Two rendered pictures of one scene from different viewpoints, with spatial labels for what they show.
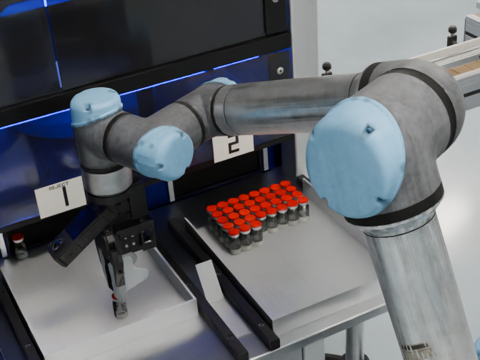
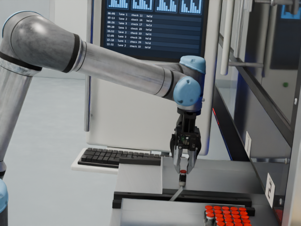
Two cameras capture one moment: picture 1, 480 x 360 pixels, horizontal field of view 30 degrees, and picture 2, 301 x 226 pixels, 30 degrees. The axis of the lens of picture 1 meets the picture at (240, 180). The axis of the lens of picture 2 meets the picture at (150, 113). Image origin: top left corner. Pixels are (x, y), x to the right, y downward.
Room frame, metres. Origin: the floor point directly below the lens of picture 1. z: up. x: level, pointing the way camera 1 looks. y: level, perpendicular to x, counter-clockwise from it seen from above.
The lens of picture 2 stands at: (1.73, -1.30, 1.58)
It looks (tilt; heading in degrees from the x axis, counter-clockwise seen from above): 16 degrees down; 115
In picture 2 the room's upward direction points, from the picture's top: 4 degrees clockwise
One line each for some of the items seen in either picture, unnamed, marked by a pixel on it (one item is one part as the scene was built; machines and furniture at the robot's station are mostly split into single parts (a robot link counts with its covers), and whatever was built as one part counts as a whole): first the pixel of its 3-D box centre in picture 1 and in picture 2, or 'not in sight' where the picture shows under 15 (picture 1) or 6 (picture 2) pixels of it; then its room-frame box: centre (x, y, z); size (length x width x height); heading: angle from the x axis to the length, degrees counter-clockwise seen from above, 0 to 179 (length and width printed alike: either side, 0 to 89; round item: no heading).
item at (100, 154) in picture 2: not in sight; (134, 160); (0.87, 0.47, 0.82); 0.40 x 0.14 x 0.02; 19
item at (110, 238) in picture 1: (118, 216); (187, 128); (1.17, 0.19, 1.07); 0.09 x 0.08 x 0.12; 115
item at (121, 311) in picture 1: (119, 306); (182, 178); (1.16, 0.22, 0.90); 0.02 x 0.02 x 0.04
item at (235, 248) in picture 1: (234, 241); (208, 215); (1.32, 0.02, 0.91); 0.02 x 0.02 x 0.05
